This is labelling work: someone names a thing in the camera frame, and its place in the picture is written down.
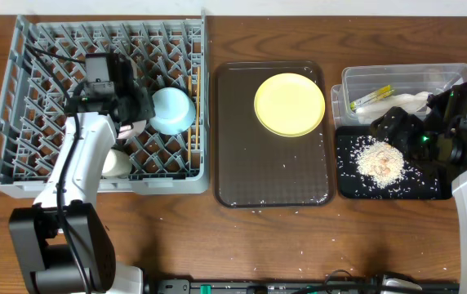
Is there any light blue bowl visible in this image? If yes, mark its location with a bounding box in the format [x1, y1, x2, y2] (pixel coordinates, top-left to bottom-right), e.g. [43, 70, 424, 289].
[149, 87, 196, 136]

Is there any black rectangular tray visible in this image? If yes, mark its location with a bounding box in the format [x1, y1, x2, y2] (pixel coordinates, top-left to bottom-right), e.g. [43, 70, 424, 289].
[333, 125, 455, 201]

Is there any green orange snack wrapper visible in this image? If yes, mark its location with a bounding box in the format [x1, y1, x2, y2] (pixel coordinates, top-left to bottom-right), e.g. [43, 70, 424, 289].
[349, 85, 394, 112]

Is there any dark brown serving tray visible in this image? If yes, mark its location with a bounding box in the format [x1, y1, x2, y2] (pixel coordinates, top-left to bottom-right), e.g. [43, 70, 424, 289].
[212, 60, 336, 208]

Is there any white paper cup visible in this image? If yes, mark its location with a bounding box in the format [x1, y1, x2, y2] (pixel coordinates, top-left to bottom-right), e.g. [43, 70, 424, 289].
[102, 149, 132, 177]

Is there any yellow plate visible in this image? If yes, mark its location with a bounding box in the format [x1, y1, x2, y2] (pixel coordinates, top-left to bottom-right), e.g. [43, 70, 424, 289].
[253, 73, 326, 137]

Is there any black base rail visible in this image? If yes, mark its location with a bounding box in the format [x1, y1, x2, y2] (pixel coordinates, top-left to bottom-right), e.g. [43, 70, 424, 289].
[146, 279, 459, 294]

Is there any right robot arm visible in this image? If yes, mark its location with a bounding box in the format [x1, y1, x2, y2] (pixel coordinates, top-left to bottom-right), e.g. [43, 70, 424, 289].
[370, 82, 467, 293]

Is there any rice food waste pile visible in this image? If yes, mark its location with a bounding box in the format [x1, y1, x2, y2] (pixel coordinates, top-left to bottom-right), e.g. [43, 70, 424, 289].
[337, 134, 438, 193]

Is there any white napkin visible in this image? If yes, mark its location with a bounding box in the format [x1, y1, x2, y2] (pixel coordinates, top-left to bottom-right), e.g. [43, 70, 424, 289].
[355, 91, 430, 124]

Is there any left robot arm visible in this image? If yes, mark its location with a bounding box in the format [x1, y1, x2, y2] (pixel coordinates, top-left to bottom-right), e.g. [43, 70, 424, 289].
[9, 53, 154, 293]

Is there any grey plastic dishwasher rack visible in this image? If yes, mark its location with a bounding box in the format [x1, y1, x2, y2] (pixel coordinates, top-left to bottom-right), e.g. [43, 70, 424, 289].
[0, 16, 209, 198]

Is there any clear plastic waste bin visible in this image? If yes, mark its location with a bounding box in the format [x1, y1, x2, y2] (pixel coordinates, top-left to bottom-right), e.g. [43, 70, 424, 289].
[331, 63, 467, 128]

